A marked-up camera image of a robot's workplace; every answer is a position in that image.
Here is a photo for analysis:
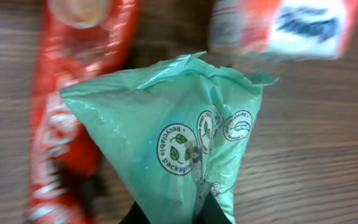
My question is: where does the small red white box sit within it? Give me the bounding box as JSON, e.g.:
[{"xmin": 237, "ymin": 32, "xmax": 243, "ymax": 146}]
[{"xmin": 209, "ymin": 0, "xmax": 358, "ymax": 60}]

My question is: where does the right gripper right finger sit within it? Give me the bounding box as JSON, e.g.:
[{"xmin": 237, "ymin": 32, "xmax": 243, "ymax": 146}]
[{"xmin": 195, "ymin": 192, "xmax": 232, "ymax": 224}]

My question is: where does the red coffee stick sachet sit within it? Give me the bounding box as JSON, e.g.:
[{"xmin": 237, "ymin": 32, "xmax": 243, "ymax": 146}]
[{"xmin": 26, "ymin": 0, "xmax": 140, "ymax": 223}]

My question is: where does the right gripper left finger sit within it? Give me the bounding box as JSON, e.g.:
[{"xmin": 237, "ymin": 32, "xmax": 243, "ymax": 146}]
[{"xmin": 119, "ymin": 202, "xmax": 150, "ymax": 224}]

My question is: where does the teal wet wipes pack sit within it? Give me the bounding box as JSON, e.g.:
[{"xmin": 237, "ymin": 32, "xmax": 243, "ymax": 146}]
[{"xmin": 60, "ymin": 53, "xmax": 275, "ymax": 223}]

